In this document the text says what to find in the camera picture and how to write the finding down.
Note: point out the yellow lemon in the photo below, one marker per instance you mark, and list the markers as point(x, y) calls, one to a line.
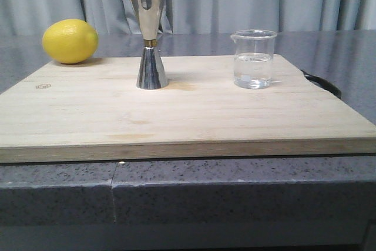
point(70, 41)

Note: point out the silver double jigger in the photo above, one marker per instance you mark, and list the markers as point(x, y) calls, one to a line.
point(151, 70)

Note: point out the clear glass beaker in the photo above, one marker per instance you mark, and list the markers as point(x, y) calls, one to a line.
point(253, 58)

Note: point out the wooden cutting board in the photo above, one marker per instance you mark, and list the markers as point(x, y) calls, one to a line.
point(94, 111)

